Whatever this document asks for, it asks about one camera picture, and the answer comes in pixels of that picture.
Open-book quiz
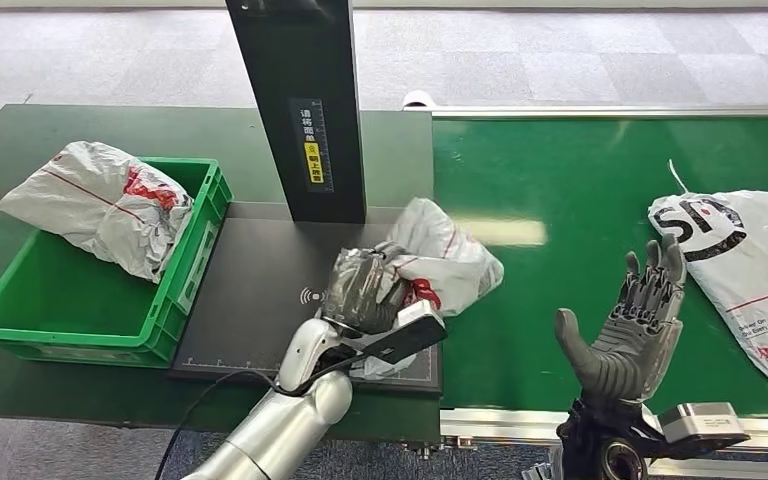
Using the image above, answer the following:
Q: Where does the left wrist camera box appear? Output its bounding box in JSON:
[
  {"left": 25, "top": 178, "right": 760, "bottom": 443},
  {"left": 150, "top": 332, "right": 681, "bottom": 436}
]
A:
[{"left": 356, "top": 299, "right": 449, "bottom": 367}]

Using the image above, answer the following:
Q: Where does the green conveyor belt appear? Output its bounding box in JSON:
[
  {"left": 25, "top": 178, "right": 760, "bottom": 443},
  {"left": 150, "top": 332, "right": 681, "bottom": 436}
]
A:
[{"left": 431, "top": 115, "right": 768, "bottom": 420}]

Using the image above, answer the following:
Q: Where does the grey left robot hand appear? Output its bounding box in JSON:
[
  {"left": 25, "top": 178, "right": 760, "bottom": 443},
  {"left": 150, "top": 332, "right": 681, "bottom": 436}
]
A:
[{"left": 322, "top": 241, "right": 413, "bottom": 336}]

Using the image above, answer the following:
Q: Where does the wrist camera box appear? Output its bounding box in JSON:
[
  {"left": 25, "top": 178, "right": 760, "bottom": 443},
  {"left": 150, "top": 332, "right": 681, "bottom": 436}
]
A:
[
  {"left": 645, "top": 401, "right": 752, "bottom": 460},
  {"left": 356, "top": 299, "right": 449, "bottom": 367}
]

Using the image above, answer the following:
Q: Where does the green plastic crate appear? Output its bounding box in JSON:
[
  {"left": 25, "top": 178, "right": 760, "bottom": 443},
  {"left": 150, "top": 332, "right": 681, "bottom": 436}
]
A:
[{"left": 0, "top": 156, "right": 235, "bottom": 369}]

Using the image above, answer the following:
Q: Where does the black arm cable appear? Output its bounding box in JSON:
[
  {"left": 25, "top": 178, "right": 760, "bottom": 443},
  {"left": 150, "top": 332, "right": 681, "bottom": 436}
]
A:
[{"left": 153, "top": 354, "right": 365, "bottom": 480}]

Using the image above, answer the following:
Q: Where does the dark green table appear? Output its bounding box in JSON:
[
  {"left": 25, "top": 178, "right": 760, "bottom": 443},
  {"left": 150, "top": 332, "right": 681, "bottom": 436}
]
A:
[{"left": 0, "top": 103, "right": 442, "bottom": 444}]

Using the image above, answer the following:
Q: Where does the crumpled white red-print package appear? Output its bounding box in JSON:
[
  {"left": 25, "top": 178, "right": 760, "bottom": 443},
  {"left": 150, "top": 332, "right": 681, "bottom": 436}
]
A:
[{"left": 0, "top": 140, "right": 195, "bottom": 285}]

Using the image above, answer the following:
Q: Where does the black scanner column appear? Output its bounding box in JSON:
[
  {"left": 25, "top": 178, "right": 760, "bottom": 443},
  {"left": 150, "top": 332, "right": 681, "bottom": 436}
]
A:
[{"left": 224, "top": 0, "right": 367, "bottom": 225}]

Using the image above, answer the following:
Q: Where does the aluminium conveyor frame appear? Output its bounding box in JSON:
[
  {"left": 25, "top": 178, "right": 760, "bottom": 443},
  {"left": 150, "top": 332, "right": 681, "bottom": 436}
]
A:
[{"left": 402, "top": 104, "right": 768, "bottom": 480}]

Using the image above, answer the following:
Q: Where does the white conveyor roller end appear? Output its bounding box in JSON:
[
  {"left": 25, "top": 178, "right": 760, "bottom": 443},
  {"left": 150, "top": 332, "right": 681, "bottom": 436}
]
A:
[{"left": 402, "top": 89, "right": 436, "bottom": 111}]

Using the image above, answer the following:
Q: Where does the white package with black letters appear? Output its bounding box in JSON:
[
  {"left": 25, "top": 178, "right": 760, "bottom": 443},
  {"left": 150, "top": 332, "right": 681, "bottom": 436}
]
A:
[{"left": 647, "top": 158, "right": 768, "bottom": 387}]

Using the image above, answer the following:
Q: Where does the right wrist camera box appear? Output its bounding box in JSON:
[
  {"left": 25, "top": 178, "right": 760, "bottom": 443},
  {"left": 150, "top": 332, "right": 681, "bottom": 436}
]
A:
[{"left": 645, "top": 401, "right": 752, "bottom": 460}]

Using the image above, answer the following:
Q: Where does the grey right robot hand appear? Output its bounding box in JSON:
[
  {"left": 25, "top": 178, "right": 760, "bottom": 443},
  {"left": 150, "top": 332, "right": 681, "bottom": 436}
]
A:
[{"left": 554, "top": 233, "right": 688, "bottom": 407}]

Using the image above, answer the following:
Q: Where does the white package with red label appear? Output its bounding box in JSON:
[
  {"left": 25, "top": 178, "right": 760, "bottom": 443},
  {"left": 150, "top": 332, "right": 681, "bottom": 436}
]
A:
[{"left": 330, "top": 196, "right": 506, "bottom": 383}]

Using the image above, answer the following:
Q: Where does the black scanner base plate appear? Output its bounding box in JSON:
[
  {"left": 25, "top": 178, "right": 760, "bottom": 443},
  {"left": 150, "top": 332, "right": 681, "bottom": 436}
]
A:
[{"left": 170, "top": 201, "right": 444, "bottom": 397}]

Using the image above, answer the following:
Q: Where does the black yellow column label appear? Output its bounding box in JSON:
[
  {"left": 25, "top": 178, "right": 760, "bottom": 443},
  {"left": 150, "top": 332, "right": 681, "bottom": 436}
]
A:
[{"left": 289, "top": 97, "right": 336, "bottom": 195}]

